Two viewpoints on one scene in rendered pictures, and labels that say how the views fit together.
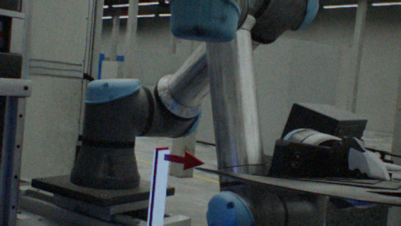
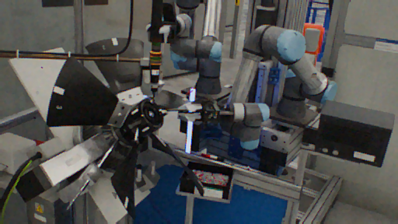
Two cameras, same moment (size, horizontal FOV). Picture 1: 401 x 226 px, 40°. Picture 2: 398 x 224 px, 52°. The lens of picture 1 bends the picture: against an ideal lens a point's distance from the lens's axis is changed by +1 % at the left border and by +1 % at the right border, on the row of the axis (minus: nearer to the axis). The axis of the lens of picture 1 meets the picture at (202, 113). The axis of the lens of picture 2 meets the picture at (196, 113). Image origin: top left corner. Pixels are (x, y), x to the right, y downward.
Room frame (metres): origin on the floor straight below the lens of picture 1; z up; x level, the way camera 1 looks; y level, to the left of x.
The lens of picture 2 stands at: (0.55, -1.72, 1.77)
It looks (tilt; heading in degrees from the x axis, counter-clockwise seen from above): 22 degrees down; 85
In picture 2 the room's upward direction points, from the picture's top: 5 degrees clockwise
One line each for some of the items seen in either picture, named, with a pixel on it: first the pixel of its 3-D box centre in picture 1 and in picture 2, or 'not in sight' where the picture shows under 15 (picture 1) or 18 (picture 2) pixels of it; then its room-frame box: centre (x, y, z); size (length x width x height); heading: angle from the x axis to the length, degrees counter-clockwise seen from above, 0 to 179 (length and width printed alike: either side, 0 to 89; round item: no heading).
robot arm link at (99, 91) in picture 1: (114, 108); (297, 82); (1.22, 0.19, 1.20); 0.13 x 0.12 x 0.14; 127
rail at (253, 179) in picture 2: not in sight; (207, 165); (0.79, 0.01, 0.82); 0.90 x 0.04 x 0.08; 151
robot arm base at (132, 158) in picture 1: (107, 160); (292, 103); (1.22, 0.20, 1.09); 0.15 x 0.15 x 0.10
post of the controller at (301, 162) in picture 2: not in sight; (301, 164); (1.16, -0.20, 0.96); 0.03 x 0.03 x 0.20; 61
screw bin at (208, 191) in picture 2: not in sight; (207, 180); (0.77, -0.17, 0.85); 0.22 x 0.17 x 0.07; 164
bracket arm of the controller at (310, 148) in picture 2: not in sight; (329, 153); (1.25, -0.25, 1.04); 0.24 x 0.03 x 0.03; 151
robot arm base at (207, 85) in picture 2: not in sight; (208, 82); (0.81, 0.49, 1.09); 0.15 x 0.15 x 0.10
